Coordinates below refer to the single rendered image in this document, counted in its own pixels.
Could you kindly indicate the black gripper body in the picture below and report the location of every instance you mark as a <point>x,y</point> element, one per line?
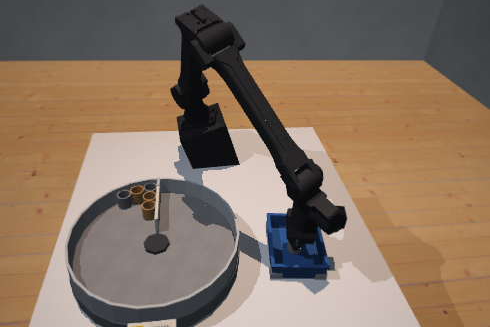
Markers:
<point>294,225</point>

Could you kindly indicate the dark grey metal sleeve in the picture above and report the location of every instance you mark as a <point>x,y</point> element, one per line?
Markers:
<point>150,187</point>
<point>289,248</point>
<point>124,199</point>

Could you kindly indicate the bronze bushing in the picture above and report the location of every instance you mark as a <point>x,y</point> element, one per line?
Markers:
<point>149,196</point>
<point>148,210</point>
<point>137,194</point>

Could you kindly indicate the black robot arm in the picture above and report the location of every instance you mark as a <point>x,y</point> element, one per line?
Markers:
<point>287,155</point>

